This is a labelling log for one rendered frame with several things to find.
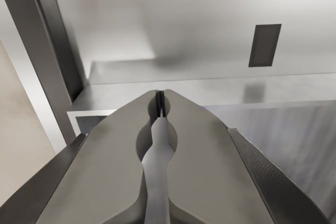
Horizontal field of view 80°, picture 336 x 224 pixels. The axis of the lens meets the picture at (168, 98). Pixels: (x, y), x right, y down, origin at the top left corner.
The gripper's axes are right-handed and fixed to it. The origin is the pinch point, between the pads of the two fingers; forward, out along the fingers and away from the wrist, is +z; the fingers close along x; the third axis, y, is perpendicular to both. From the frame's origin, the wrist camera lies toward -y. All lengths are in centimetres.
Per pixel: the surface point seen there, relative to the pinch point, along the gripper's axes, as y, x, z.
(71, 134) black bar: 4.3, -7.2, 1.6
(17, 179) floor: 128, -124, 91
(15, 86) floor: 46, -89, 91
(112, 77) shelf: 0.6, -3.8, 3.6
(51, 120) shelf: 4.4, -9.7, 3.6
